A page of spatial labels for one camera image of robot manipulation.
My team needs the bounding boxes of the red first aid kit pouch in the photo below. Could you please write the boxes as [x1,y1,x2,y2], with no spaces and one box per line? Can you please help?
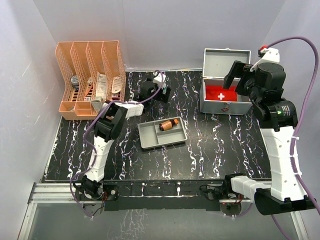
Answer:
[205,85,238,102]

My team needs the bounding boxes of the brown bottle orange cap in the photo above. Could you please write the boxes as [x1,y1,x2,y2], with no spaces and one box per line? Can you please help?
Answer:
[158,118,179,132]

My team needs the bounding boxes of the grey plastic divided tray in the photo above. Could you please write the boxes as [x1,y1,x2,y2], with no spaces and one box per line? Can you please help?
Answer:
[137,116,188,150]

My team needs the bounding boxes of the white bottle white cap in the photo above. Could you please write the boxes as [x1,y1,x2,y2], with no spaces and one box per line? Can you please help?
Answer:
[161,82,167,95]

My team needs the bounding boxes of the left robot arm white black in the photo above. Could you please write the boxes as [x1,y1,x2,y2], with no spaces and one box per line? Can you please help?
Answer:
[73,71,168,200]

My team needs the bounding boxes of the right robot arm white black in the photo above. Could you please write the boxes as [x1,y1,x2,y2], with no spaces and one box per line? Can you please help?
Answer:
[222,60,317,216]

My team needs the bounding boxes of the white medicine box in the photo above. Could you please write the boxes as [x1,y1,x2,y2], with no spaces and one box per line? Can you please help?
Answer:
[90,96,105,114]

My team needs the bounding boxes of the grey metal case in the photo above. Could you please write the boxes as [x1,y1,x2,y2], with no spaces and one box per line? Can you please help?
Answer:
[198,48,253,116]

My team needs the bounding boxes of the white oval barcode package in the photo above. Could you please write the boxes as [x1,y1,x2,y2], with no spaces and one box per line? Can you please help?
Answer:
[111,75,122,95]

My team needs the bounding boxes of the red white small box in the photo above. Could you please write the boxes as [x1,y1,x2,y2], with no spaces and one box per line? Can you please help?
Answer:
[111,92,121,100]

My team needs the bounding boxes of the white paper packet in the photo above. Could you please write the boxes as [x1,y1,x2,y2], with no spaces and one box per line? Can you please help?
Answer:
[95,72,107,100]

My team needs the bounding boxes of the orange plastic file organizer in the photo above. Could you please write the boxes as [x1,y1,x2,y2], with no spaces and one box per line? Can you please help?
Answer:
[55,40,126,121]

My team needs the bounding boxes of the round tape tin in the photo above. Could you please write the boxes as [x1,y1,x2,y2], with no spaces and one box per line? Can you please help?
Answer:
[70,75,79,87]

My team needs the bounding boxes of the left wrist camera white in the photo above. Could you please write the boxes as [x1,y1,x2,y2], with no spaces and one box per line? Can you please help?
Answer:
[152,70,166,88]

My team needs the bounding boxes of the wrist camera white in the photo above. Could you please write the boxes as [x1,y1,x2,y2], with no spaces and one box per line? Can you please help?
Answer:
[152,70,166,88]
[250,45,280,72]

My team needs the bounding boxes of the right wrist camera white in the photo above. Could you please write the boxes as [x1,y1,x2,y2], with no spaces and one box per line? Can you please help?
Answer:
[250,45,280,72]

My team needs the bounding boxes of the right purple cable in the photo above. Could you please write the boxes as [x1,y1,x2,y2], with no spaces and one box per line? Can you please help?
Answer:
[224,36,320,240]

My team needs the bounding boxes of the aluminium frame rail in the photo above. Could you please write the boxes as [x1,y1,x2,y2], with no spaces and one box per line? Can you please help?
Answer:
[18,180,308,240]

